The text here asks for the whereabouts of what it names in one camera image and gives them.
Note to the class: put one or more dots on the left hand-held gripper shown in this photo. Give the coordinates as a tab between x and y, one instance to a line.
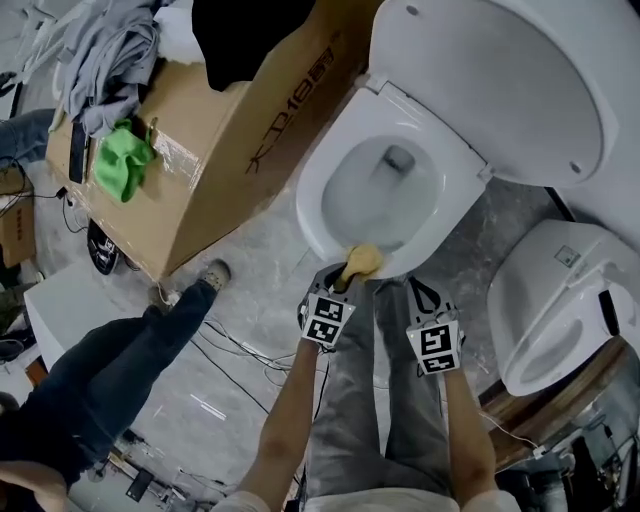
325	320

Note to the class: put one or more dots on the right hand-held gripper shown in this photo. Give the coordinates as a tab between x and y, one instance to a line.
435	347

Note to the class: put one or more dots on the yellow cloth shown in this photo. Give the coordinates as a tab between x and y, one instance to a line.
362	260

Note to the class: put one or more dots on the person's right forearm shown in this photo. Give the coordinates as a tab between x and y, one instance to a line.
467	435

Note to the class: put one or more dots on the person's left forearm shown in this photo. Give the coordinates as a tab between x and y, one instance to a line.
285	425

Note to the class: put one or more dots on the white smart toilet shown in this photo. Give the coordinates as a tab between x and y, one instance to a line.
540	290

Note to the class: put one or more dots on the white toilet lid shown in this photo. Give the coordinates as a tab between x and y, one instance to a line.
475	75

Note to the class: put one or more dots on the person's grey trousers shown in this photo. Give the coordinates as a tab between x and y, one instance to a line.
350	400

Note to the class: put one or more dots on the dark wooden platform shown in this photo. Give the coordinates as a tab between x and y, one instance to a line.
565	400

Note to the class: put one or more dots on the large cardboard box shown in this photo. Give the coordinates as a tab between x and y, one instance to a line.
210	175

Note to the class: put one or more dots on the person's white shirt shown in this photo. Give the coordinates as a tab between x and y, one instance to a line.
400	502

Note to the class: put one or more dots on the black open case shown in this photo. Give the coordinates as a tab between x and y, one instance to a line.
102	247

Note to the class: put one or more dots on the green cloth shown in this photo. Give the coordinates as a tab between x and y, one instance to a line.
122	160

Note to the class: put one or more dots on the black cloth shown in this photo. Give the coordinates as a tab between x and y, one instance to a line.
240	40

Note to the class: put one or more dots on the white cabinet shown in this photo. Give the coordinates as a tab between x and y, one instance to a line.
75	305

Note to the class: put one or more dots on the black smartphone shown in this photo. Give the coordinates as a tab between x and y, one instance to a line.
78	150

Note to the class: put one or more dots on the white foam bag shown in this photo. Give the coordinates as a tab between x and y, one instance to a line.
177	35

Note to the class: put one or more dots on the pile of grey clothes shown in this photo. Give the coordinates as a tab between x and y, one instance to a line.
105	65

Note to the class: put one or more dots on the small cardboard box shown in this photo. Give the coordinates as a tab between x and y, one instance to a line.
17	225

